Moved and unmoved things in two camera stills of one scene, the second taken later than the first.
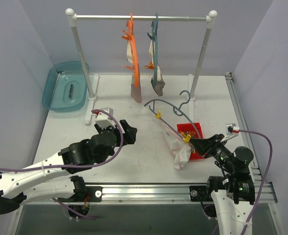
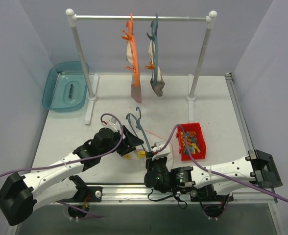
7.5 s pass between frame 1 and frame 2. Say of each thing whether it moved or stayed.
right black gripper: moved
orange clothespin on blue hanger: stayed
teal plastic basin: stayed
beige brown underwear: stayed
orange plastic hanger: stayed
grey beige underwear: stayed
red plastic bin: stayed
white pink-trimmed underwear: moved
